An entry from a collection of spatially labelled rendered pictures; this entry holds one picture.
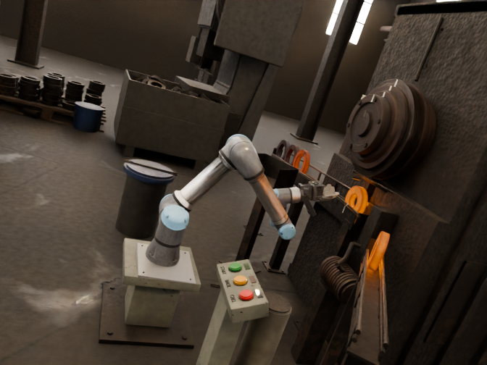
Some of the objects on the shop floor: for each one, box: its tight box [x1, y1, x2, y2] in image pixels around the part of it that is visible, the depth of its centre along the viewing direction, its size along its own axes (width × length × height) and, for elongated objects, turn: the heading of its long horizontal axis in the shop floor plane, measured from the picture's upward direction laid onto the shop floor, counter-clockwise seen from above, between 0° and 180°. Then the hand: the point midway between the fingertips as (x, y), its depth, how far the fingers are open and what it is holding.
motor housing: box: [291, 256, 358, 365], centre depth 186 cm, size 13×22×54 cm, turn 149°
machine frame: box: [288, 0, 487, 365], centre depth 217 cm, size 73×108×176 cm
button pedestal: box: [196, 259, 269, 365], centre depth 134 cm, size 16×24×62 cm, turn 149°
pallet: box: [0, 72, 107, 133], centre depth 470 cm, size 120×81×44 cm
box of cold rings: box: [114, 69, 230, 172], centre depth 445 cm, size 103×83×79 cm
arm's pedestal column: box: [99, 283, 194, 349], centre depth 188 cm, size 40×40×26 cm
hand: (336, 195), depth 204 cm, fingers closed
